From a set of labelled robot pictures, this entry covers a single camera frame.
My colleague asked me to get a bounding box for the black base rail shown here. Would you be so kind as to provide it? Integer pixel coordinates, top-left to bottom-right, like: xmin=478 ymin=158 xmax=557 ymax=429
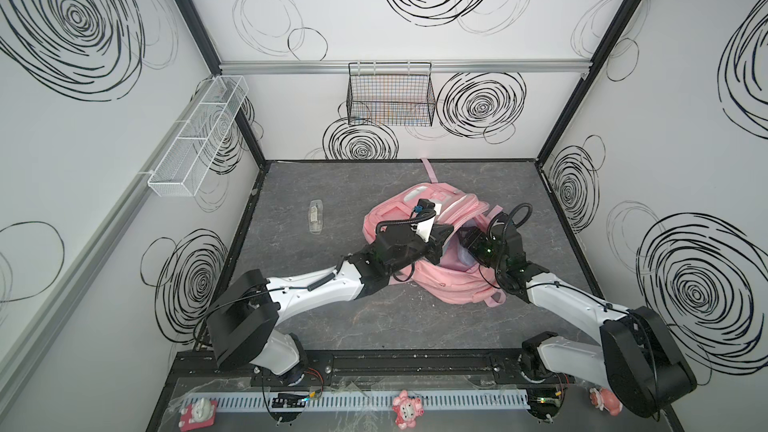
xmin=167 ymin=348 xmax=576 ymax=387

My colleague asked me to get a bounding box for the pink student backpack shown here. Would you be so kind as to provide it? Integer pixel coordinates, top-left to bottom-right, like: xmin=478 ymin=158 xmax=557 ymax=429
xmin=363 ymin=160 xmax=506 ymax=308

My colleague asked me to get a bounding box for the pink white toy left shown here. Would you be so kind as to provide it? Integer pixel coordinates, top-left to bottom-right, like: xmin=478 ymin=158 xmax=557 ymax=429
xmin=178 ymin=398 xmax=218 ymax=432

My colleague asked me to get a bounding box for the white slotted cable duct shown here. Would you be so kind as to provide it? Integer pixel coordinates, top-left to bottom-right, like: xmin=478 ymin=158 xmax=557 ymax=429
xmin=176 ymin=389 xmax=530 ymax=413

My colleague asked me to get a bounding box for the clear plastic pen case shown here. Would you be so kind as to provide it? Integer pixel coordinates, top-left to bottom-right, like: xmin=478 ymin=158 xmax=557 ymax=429
xmin=308 ymin=199 xmax=323 ymax=235

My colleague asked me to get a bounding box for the purple pencil pouch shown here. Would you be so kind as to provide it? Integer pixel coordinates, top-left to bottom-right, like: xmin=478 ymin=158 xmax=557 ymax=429
xmin=452 ymin=238 xmax=478 ymax=271

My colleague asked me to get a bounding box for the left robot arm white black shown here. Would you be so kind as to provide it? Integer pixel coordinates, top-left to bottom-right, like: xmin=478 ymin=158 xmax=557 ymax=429
xmin=204 ymin=220 xmax=455 ymax=385

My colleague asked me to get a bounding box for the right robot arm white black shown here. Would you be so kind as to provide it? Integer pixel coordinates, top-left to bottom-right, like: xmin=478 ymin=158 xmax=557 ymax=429
xmin=458 ymin=226 xmax=698 ymax=418

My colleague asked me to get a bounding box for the pink plush toy centre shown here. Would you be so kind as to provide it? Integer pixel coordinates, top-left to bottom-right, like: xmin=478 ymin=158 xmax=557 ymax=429
xmin=392 ymin=390 xmax=424 ymax=430

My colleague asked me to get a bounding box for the pink toy right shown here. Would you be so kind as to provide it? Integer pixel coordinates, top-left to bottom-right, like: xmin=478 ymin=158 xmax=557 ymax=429
xmin=589 ymin=387 xmax=623 ymax=416

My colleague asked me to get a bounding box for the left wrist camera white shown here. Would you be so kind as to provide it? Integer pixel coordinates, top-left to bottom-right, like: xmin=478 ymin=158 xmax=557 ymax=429
xmin=414 ymin=199 xmax=442 ymax=242

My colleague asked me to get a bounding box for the black wire wall basket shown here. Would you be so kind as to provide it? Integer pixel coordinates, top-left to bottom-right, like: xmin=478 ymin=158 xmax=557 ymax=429
xmin=345 ymin=61 xmax=437 ymax=127

